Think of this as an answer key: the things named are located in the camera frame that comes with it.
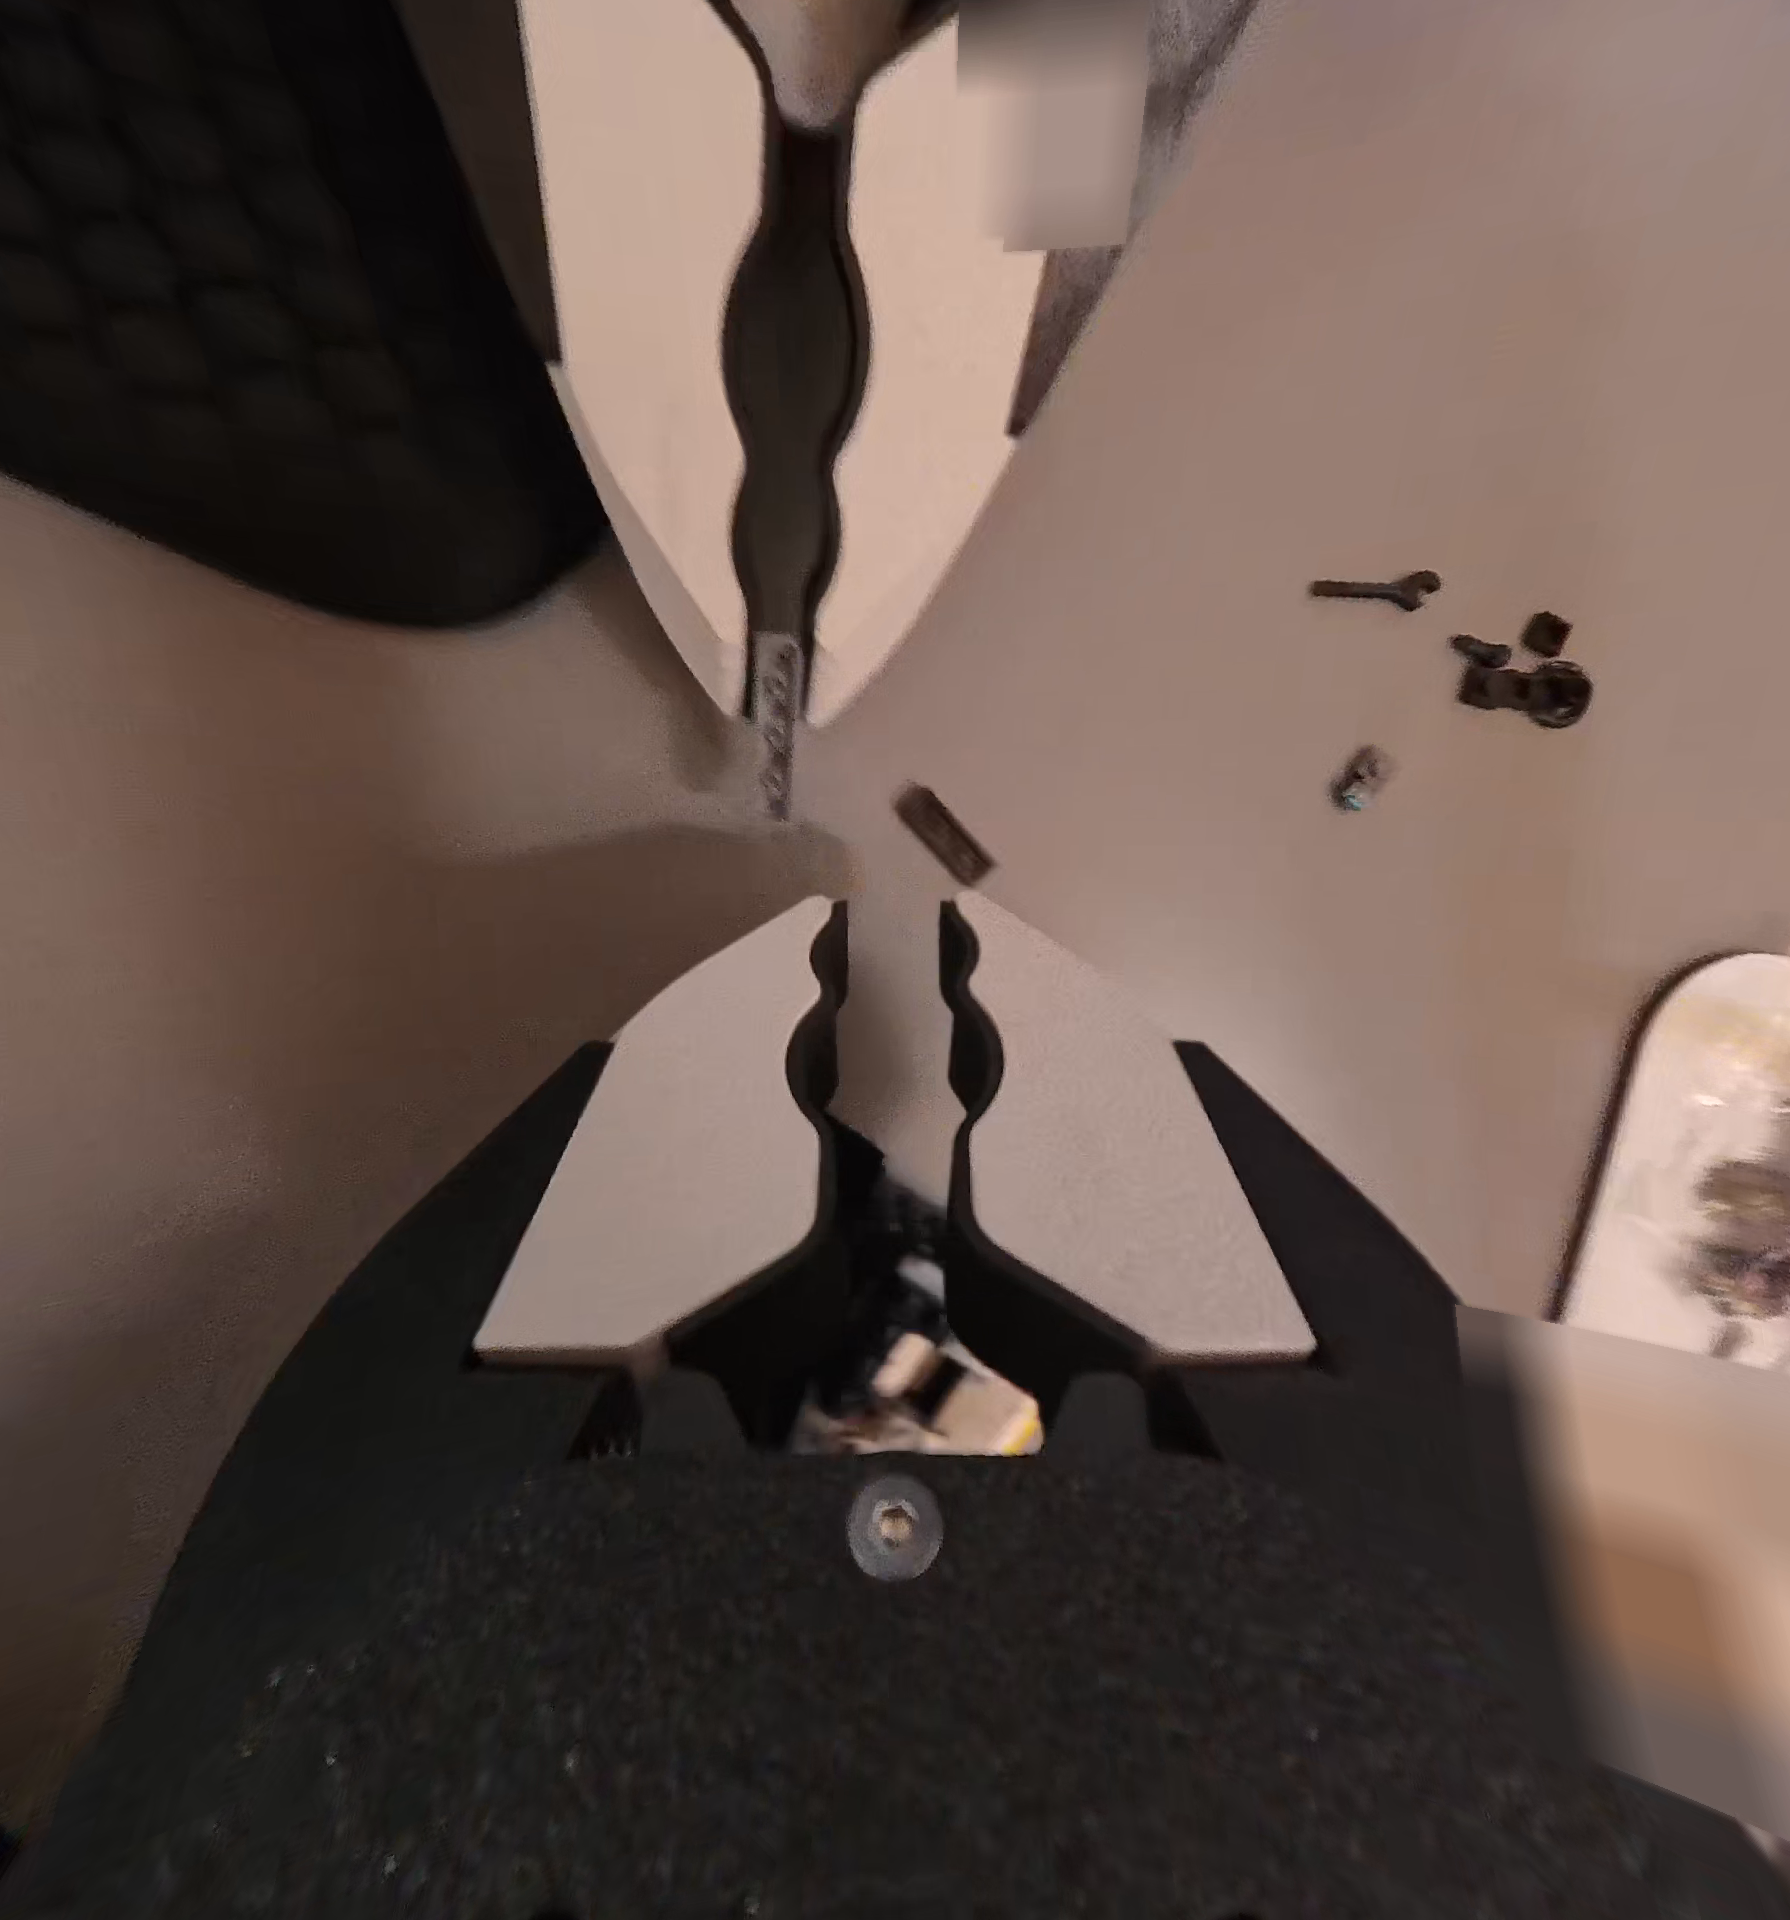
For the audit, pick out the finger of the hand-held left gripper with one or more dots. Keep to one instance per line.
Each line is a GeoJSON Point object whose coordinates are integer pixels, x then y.
{"type": "Point", "coordinates": [924, 376]}
{"type": "Point", "coordinates": [640, 299]}

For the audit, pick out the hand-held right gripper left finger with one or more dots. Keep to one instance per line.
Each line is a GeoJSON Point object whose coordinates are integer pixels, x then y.
{"type": "Point", "coordinates": [653, 1183]}

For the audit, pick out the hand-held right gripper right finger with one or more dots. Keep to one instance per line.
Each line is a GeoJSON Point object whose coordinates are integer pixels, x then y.
{"type": "Point", "coordinates": [1135, 1183]}

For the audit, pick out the toy brick car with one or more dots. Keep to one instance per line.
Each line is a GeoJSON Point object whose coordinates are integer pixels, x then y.
{"type": "Point", "coordinates": [909, 1365]}

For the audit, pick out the grey desk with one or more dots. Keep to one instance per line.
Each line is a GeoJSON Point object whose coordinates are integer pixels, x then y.
{"type": "Point", "coordinates": [1360, 376]}

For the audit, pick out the dark grey toy brick plate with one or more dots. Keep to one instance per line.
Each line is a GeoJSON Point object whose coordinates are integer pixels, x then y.
{"type": "Point", "coordinates": [946, 834]}

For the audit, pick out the black quilted pad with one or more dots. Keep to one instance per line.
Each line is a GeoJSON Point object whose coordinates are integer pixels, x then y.
{"type": "Point", "coordinates": [205, 299]}

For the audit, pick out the small grey toy brick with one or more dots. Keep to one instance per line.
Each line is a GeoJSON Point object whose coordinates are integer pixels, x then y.
{"type": "Point", "coordinates": [1364, 779]}

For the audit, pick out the white rounded tray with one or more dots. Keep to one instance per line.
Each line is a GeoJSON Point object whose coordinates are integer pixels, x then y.
{"type": "Point", "coordinates": [1615, 1169]}

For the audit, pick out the small black square piece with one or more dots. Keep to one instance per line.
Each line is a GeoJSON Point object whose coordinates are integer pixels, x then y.
{"type": "Point", "coordinates": [1547, 631]}

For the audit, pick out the black round connector piece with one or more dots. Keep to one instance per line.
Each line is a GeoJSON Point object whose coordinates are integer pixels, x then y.
{"type": "Point", "coordinates": [1532, 692]}

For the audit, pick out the clear bag of black parts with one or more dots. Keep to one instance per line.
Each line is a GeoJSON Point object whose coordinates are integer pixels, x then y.
{"type": "Point", "coordinates": [1757, 1201]}

